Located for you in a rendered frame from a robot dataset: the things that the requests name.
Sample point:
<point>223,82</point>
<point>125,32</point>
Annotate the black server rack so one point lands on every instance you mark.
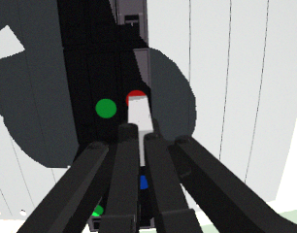
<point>221,71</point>

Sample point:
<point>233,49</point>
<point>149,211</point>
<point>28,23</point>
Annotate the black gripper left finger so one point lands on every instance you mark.
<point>70,204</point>

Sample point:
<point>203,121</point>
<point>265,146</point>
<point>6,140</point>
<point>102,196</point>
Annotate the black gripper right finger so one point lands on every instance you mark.
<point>229,204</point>

